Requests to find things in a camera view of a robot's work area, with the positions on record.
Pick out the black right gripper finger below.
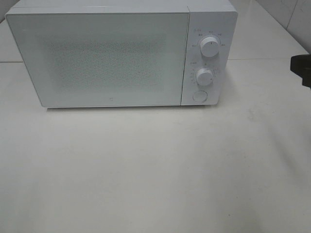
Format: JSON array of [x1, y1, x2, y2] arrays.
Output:
[[290, 54, 311, 86]]

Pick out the white dial knob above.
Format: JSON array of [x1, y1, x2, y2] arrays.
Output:
[[196, 68, 214, 86], [199, 35, 220, 58]]

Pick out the round white door button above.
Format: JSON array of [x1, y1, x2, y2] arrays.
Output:
[[192, 90, 208, 102]]

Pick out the white microwave oven body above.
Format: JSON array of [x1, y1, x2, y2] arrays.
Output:
[[5, 0, 238, 106]]

